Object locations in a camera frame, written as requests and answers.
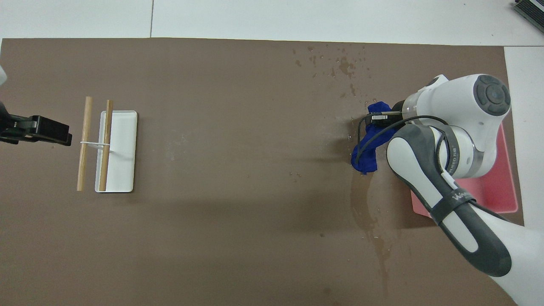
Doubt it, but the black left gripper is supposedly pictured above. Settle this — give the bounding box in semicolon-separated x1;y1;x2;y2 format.
0;101;73;147

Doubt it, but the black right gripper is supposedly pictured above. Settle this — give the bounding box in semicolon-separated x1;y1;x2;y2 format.
368;100;407;127

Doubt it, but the dark blue towel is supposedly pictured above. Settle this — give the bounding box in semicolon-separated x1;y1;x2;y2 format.
351;101;394;175

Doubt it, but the white towel rack tray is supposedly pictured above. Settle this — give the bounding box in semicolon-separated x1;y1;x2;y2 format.
80;110;138;193

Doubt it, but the wooden rack rod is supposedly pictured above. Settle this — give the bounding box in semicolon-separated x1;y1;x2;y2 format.
77;96;93;191
99;100;114;192

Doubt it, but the pink plastic bin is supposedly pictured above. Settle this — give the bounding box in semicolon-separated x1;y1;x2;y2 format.
410;121;519;214

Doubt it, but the brown table mat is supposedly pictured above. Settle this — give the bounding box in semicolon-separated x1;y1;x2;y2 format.
0;37;524;306

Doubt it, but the dark striped object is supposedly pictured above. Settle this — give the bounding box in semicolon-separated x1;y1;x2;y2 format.
512;0;544;22

